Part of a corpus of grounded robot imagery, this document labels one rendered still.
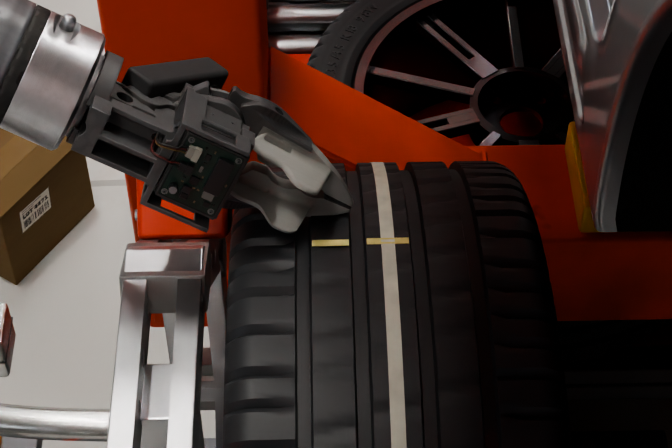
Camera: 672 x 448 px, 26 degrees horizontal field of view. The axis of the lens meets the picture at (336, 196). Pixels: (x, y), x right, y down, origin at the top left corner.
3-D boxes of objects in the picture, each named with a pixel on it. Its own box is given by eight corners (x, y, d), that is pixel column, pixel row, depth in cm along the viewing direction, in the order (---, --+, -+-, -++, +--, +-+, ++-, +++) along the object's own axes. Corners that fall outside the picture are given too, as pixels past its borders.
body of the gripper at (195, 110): (213, 240, 103) (55, 171, 100) (219, 183, 111) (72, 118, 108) (261, 154, 100) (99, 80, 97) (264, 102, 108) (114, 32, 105)
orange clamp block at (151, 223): (228, 238, 120) (226, 130, 120) (133, 240, 120) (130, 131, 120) (233, 231, 127) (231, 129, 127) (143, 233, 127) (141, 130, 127)
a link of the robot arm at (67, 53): (12, 94, 108) (62, -16, 104) (73, 121, 109) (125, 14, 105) (-11, 148, 100) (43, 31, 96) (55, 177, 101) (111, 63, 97)
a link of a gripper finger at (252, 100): (292, 185, 108) (186, 137, 106) (292, 174, 109) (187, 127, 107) (321, 134, 106) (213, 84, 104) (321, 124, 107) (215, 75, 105)
